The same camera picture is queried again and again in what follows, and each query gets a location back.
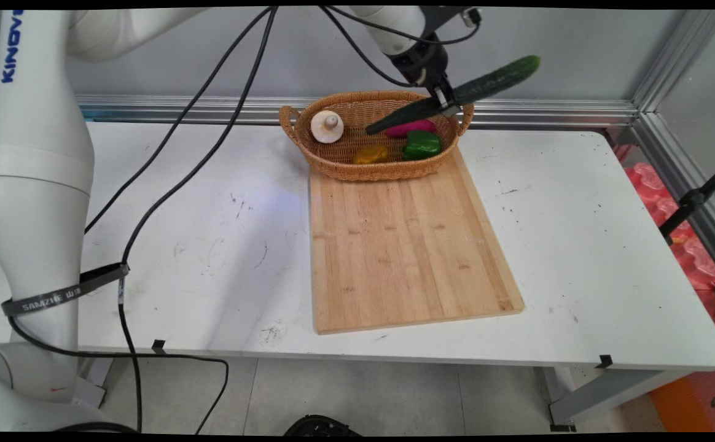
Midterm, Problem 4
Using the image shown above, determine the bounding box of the woven wicker basket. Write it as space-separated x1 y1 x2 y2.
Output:
279 91 475 182

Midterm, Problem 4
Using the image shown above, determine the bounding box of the short aluminium frame rail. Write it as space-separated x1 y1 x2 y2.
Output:
630 113 715 287

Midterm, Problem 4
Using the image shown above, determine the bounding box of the yellow toy pepper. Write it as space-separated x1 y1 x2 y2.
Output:
353 144 389 165

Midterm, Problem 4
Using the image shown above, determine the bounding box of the long dark green cucumber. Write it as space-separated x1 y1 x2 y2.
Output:
365 55 542 136

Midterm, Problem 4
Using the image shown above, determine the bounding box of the upright aluminium frame post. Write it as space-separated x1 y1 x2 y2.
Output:
633 9 715 115

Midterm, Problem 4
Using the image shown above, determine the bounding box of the red foam floor mat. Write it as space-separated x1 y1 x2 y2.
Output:
614 144 715 346

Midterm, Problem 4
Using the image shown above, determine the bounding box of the black round base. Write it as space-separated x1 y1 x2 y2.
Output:
283 415 362 436

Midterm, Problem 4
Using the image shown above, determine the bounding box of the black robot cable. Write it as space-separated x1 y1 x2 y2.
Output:
84 6 482 236
7 6 279 435

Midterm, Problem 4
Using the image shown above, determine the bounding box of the magenta toy vegetable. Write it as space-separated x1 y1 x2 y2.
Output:
386 120 439 139

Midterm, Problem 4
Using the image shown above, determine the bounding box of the long aluminium frame rail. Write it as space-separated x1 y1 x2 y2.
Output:
75 95 638 130

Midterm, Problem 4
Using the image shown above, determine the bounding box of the black tripod pole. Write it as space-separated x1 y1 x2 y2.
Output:
658 158 715 246

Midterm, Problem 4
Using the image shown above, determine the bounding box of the green toy bell pepper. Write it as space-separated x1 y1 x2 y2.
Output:
402 130 443 161

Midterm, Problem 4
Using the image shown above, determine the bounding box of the beige toy mushroom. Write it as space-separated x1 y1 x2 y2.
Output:
310 110 345 145

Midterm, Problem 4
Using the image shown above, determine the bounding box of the grey metal table leg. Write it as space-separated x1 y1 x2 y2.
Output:
74 356 116 410
542 366 697 432

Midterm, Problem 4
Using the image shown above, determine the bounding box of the bamboo cutting board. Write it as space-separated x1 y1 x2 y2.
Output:
309 146 525 335

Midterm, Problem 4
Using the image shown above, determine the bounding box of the grey velcro cable strap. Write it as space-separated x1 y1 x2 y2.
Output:
1 263 131 318

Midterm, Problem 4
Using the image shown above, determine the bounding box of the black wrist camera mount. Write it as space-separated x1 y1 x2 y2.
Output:
419 6 482 39

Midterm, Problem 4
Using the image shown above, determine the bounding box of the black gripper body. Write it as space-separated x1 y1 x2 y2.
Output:
387 36 451 90

